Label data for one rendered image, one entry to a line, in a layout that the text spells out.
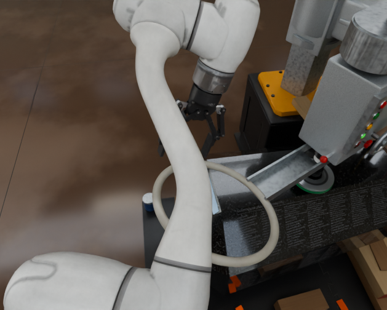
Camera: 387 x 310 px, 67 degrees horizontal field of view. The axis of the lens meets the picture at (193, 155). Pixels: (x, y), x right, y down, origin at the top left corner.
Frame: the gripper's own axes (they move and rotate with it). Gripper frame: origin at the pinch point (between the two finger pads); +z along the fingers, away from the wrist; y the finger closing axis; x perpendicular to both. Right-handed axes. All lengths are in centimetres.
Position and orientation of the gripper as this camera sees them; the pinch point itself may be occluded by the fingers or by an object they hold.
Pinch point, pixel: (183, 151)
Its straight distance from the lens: 82.7
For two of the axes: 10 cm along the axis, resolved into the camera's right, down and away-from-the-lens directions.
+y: 8.8, 0.2, 4.7
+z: -3.2, 7.6, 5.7
